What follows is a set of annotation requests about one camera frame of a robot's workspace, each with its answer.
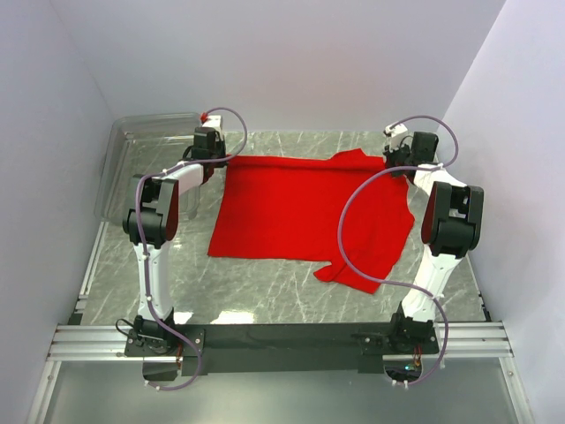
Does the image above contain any red t shirt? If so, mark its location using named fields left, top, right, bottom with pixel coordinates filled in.
left=207, top=148, right=415, bottom=294

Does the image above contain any black base beam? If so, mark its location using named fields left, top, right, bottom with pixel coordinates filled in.
left=124, top=322, right=440, bottom=376

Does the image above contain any clear plastic bin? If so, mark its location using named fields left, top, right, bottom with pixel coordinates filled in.
left=95, top=112, right=200, bottom=226

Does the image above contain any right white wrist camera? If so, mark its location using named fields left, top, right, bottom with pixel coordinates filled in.
left=383, top=124, right=409, bottom=150

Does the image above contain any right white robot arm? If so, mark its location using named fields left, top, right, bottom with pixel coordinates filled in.
left=383, top=125, right=484, bottom=352

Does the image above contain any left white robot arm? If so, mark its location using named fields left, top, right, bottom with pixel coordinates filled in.
left=123, top=123, right=227, bottom=355

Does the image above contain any aluminium rail frame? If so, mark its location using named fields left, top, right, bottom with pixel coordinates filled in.
left=48, top=222, right=514, bottom=361

